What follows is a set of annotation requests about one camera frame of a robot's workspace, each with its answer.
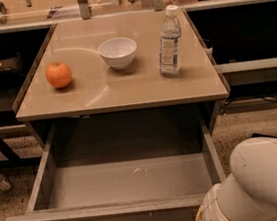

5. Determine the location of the grey top drawer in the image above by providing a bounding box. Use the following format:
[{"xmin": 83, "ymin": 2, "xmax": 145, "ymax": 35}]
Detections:
[{"xmin": 6, "ymin": 103, "xmax": 225, "ymax": 221}]

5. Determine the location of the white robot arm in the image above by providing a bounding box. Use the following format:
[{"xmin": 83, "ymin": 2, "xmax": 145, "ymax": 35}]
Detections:
[{"xmin": 195, "ymin": 137, "xmax": 277, "ymax": 221}]

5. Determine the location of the grey drawer cabinet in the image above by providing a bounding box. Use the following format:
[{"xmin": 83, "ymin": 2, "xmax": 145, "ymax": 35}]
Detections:
[{"xmin": 2, "ymin": 2, "xmax": 236, "ymax": 158}]

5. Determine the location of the white bowl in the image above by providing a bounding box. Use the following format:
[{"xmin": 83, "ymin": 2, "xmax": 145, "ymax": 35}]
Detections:
[{"xmin": 98, "ymin": 37, "xmax": 137, "ymax": 70}]

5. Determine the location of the clear plastic water bottle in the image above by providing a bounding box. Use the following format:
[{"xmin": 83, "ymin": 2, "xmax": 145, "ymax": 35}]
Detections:
[{"xmin": 159, "ymin": 5, "xmax": 182, "ymax": 77}]

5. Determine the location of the orange fruit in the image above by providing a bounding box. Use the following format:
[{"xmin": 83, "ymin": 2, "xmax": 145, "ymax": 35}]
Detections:
[{"xmin": 45, "ymin": 62, "xmax": 72, "ymax": 89}]

